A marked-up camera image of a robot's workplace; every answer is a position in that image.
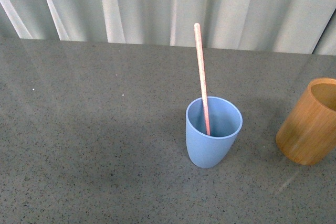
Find pink chopstick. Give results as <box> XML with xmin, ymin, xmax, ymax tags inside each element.
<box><xmin>194</xmin><ymin>23</ymin><xmax>211</xmax><ymax>135</ymax></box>

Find blue plastic cup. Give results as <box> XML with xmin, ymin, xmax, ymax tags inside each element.
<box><xmin>186</xmin><ymin>97</ymin><xmax>243</xmax><ymax>168</ymax></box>

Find bamboo chopstick holder cup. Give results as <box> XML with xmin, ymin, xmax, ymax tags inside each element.
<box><xmin>276</xmin><ymin>78</ymin><xmax>335</xmax><ymax>165</ymax></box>

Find white pleated curtain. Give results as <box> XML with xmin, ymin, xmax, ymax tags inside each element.
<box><xmin>1</xmin><ymin>0</ymin><xmax>335</xmax><ymax>55</ymax></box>

